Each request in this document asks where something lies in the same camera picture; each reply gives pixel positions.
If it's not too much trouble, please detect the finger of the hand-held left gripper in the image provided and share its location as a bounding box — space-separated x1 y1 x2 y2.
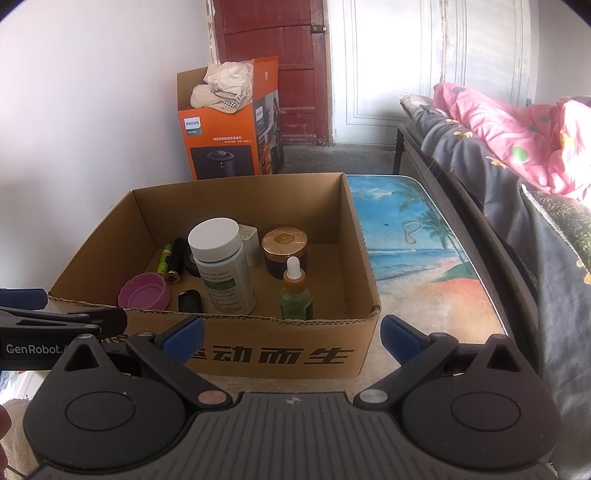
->
0 306 129 342
0 288 49 311

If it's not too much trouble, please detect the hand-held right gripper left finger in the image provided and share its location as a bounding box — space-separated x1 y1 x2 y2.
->
53 315 234 410

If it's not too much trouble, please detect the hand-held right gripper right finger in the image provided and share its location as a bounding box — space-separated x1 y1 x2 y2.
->
353 314 539 410

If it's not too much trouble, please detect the small black device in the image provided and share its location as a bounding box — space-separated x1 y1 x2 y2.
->
178 289 202 313

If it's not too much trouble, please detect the white pill bottle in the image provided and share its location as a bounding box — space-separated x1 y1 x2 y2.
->
187 218 257 317

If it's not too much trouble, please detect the green dropper bottle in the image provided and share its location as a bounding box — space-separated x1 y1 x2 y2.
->
278 256 315 320

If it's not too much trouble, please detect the white charger plug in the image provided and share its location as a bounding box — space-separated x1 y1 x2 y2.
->
238 224 260 267

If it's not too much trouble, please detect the gold lid cream jar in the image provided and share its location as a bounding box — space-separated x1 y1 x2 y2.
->
261 224 310 280

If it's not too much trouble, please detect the brown cardboard box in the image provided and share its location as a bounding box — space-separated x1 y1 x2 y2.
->
47 172 383 380

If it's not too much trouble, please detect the person's left hand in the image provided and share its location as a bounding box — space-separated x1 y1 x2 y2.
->
0 405 11 468

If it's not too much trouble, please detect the beach print mat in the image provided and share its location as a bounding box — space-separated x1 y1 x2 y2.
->
203 174 509 393

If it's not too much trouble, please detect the white fluffy towel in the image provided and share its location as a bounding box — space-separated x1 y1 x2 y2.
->
0 399 47 480

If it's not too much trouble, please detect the black flashlight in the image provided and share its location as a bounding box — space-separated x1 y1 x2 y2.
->
166 237 186 285

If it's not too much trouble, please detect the green battery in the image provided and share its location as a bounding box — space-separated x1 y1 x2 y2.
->
156 244 174 276

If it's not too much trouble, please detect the grey blanket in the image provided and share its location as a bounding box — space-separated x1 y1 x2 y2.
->
399 95 591 480

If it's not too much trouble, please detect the olive floral blanket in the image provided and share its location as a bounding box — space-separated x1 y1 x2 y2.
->
522 182 591 284

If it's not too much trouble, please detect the orange appliance carton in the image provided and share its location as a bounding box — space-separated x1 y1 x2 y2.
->
176 56 284 181

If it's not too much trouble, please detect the pink floral quilt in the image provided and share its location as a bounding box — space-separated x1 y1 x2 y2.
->
431 82 591 201

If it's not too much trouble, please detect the beige cloth hat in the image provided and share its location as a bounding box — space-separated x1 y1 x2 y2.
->
190 61 254 114

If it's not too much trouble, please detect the white panelled door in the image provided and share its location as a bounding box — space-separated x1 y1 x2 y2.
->
325 0 539 144

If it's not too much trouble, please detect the red wooden door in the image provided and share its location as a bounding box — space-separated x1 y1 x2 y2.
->
210 0 329 147

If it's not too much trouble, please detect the black bed frame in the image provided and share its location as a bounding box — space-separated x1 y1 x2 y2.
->
394 122 546 370

